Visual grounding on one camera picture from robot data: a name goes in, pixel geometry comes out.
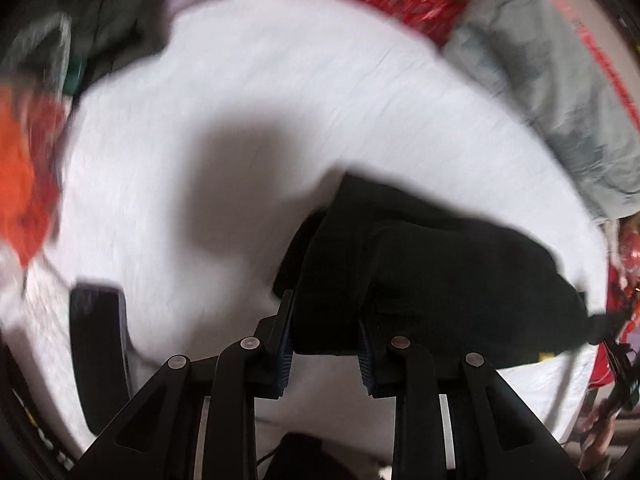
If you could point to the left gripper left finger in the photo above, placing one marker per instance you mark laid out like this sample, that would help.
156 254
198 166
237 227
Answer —
191 418

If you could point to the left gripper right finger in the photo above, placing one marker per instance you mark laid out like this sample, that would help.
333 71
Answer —
456 418

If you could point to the black pants with yellow patch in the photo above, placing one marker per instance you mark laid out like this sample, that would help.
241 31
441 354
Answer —
380 258

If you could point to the white quilted bed cover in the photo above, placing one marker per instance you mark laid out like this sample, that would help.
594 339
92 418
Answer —
187 174

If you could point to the plastic bag with orange cloth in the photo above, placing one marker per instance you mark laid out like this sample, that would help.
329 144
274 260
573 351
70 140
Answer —
31 124

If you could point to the grey floral pillow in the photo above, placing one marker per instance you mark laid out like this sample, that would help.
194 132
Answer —
527 55

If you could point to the dark green jacket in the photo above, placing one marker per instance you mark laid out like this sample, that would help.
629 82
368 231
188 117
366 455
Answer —
105 35

